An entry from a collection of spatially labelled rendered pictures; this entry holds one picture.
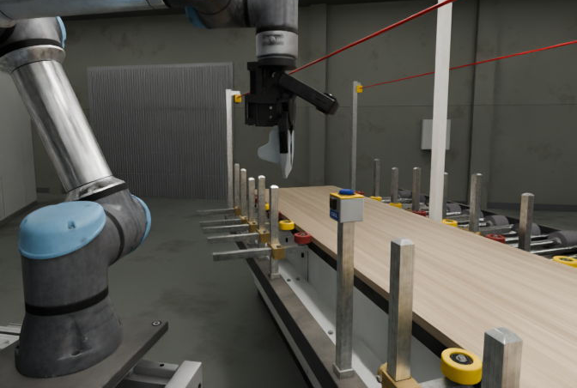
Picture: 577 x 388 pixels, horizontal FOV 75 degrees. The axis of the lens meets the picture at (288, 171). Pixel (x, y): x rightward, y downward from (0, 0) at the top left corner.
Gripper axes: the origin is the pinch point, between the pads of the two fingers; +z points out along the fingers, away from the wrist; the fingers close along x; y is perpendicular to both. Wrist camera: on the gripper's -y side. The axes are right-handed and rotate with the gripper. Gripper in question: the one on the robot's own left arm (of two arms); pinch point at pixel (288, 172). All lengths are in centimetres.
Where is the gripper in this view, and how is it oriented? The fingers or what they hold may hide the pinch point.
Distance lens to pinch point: 69.1
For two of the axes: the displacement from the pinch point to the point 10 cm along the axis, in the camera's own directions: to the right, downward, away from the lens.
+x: -1.8, 1.1, -9.8
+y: -9.8, -0.2, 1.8
